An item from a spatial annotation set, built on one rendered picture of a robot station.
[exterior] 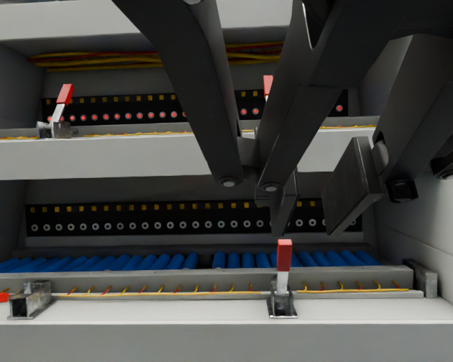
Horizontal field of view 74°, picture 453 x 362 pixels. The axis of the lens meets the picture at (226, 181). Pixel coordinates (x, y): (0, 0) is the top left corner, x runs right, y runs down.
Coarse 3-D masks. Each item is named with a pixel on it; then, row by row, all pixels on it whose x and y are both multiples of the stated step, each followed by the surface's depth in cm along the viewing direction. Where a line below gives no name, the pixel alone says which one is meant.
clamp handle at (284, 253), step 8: (280, 240) 27; (288, 240) 27; (280, 248) 27; (288, 248) 27; (280, 256) 27; (288, 256) 27; (280, 264) 28; (288, 264) 28; (280, 272) 29; (280, 280) 30; (280, 288) 30
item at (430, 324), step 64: (0, 256) 48; (384, 256) 46; (448, 256) 32; (0, 320) 31; (64, 320) 30; (128, 320) 30; (192, 320) 30; (256, 320) 29; (320, 320) 29; (384, 320) 29; (448, 320) 28
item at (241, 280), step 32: (0, 288) 36; (64, 288) 36; (96, 288) 36; (128, 288) 36; (160, 288) 34; (192, 288) 36; (224, 288) 35; (256, 288) 35; (320, 288) 35; (352, 288) 35; (384, 288) 35
